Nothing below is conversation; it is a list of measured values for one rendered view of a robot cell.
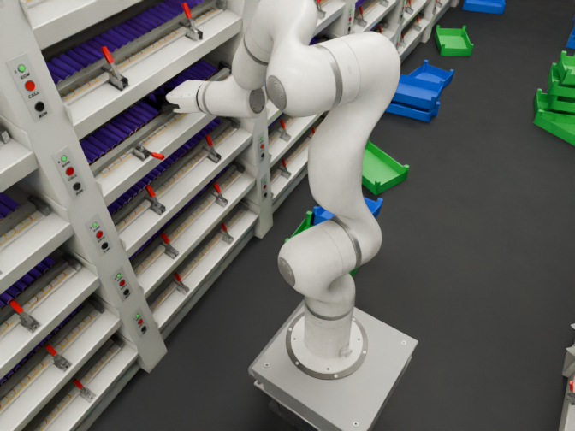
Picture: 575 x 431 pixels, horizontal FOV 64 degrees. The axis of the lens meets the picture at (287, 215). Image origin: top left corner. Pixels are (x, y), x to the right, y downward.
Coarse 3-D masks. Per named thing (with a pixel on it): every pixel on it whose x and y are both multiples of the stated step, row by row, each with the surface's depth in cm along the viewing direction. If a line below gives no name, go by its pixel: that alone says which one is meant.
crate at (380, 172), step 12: (372, 144) 234; (372, 156) 235; (384, 156) 230; (372, 168) 228; (384, 168) 228; (396, 168) 226; (408, 168) 219; (372, 180) 222; (384, 180) 222; (396, 180) 219
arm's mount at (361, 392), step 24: (360, 312) 129; (288, 336) 124; (384, 336) 124; (408, 336) 123; (264, 360) 119; (288, 360) 119; (360, 360) 118; (384, 360) 118; (408, 360) 128; (264, 384) 120; (288, 384) 114; (312, 384) 114; (336, 384) 114; (360, 384) 114; (384, 384) 114; (288, 408) 119; (312, 408) 110; (336, 408) 110; (360, 408) 109
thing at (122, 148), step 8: (224, 72) 140; (208, 80) 136; (216, 80) 138; (168, 112) 125; (176, 112) 128; (152, 120) 123; (160, 120) 123; (168, 120) 125; (176, 120) 126; (144, 128) 120; (152, 128) 121; (136, 136) 118; (144, 136) 120; (120, 144) 115; (128, 144) 116; (112, 152) 113; (120, 152) 114; (104, 160) 112; (112, 160) 113; (96, 168) 110; (112, 168) 112
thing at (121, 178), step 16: (192, 64) 143; (224, 64) 142; (176, 128) 126; (192, 128) 128; (144, 144) 120; (160, 144) 121; (176, 144) 126; (128, 160) 116; (160, 160) 123; (112, 176) 112; (128, 176) 113; (112, 192) 111
